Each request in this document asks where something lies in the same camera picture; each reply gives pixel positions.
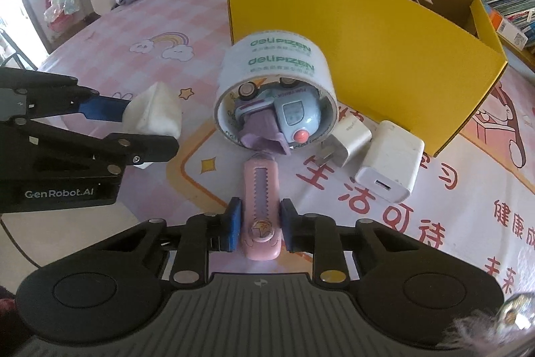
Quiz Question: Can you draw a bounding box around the pink printed tablecloth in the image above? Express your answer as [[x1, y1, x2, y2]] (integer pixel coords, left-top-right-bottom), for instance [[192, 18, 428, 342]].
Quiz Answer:
[[0, 0, 535, 299]]

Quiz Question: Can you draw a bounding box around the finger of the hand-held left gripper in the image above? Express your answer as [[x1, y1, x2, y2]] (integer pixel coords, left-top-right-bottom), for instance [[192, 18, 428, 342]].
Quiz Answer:
[[0, 67, 133, 121], [17, 118, 180, 176]]

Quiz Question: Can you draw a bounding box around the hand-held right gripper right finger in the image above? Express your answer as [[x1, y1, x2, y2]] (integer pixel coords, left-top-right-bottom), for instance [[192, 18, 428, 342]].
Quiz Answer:
[[279, 197, 479, 286]]

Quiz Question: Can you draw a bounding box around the grey fluffy charm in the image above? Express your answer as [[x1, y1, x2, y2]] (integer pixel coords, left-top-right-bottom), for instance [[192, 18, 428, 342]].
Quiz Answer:
[[443, 292, 535, 349]]

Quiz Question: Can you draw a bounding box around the large white charger adapter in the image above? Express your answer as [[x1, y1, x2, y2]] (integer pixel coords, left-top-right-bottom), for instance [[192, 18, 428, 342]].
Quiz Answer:
[[354, 120, 426, 204]]

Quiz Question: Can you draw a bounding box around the pink utility knife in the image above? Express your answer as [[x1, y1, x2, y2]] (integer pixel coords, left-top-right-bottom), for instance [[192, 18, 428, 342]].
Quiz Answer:
[[242, 154, 282, 261]]

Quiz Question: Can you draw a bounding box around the blue purple toy truck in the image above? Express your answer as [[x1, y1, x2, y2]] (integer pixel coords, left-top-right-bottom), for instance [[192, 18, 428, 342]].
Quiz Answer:
[[228, 78, 322, 157]]

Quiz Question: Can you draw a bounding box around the white squishy block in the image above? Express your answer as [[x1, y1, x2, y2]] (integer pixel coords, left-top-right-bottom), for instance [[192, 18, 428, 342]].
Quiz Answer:
[[122, 82, 183, 169]]

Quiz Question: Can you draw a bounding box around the small white plug charger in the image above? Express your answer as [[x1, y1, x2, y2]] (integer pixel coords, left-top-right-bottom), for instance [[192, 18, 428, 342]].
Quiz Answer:
[[313, 115, 372, 169]]

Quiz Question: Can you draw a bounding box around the yellow cardboard box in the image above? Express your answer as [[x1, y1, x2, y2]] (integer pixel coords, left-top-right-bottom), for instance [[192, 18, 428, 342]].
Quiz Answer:
[[223, 0, 508, 157]]

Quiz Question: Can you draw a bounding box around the orange white carton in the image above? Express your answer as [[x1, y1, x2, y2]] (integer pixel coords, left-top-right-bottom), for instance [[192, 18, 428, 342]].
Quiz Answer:
[[487, 6, 532, 50]]

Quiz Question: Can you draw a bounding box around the clear tape roll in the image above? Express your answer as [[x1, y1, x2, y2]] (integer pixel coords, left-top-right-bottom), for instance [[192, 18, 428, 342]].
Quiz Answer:
[[213, 32, 338, 153]]

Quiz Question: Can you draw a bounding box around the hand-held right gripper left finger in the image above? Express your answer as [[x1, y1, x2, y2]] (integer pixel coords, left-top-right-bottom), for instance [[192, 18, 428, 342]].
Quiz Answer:
[[42, 196, 243, 286]]

